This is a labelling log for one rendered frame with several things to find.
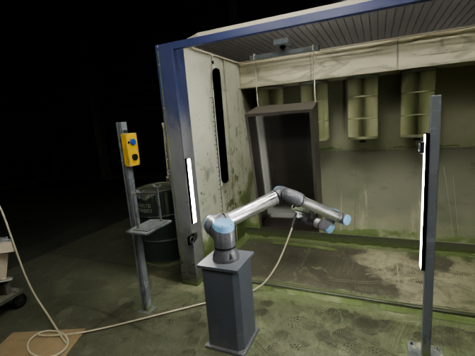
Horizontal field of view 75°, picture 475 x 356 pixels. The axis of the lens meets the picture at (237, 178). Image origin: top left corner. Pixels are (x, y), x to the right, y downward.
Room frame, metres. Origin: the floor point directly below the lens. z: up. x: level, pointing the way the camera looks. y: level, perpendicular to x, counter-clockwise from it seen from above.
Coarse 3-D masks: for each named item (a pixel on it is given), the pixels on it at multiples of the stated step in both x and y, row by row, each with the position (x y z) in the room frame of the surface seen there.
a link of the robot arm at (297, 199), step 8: (288, 192) 2.33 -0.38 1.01; (296, 192) 2.32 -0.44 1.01; (288, 200) 2.31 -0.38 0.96; (296, 200) 2.29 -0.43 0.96; (304, 200) 2.30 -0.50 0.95; (312, 200) 2.38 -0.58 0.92; (312, 208) 2.36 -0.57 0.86; (320, 208) 2.38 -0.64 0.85; (328, 208) 2.42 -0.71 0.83; (328, 216) 2.43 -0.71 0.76; (336, 216) 2.44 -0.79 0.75; (344, 216) 2.47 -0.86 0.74; (344, 224) 2.46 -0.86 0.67
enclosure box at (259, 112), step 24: (264, 120) 3.19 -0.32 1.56; (288, 120) 3.10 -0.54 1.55; (312, 120) 2.67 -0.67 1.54; (264, 144) 3.25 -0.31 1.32; (288, 144) 3.16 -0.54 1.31; (312, 144) 2.72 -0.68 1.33; (264, 168) 3.31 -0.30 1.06; (288, 168) 3.22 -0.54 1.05; (312, 168) 2.76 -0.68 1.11; (264, 192) 3.31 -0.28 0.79; (312, 192) 3.18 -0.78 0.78; (264, 216) 3.26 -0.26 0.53; (288, 216) 3.26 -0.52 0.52
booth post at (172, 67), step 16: (160, 48) 2.90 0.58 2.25; (160, 64) 2.91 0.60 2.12; (176, 64) 2.88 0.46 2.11; (160, 80) 2.91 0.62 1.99; (176, 80) 2.86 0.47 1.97; (160, 96) 2.92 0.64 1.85; (176, 96) 2.85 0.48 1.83; (176, 112) 2.86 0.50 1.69; (176, 128) 2.87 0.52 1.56; (176, 144) 2.88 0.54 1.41; (192, 144) 3.00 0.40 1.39; (176, 160) 2.88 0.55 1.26; (192, 160) 2.98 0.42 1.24; (176, 176) 2.89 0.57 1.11; (192, 176) 2.95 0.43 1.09; (176, 192) 2.90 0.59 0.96; (176, 208) 2.91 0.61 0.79; (176, 224) 2.92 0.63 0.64; (192, 224) 2.87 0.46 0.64; (192, 256) 2.86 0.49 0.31; (192, 272) 2.87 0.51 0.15
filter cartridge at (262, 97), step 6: (258, 90) 4.17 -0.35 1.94; (264, 90) 4.08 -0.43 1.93; (270, 90) 4.09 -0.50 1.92; (276, 90) 4.08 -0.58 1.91; (282, 90) 4.14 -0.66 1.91; (258, 96) 4.21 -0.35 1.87; (264, 96) 4.09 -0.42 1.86; (270, 96) 4.07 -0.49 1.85; (276, 96) 4.07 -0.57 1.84; (282, 96) 4.14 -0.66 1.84; (264, 102) 4.10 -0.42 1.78; (270, 102) 4.09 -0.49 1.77; (276, 102) 4.08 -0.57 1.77; (282, 102) 4.13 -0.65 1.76
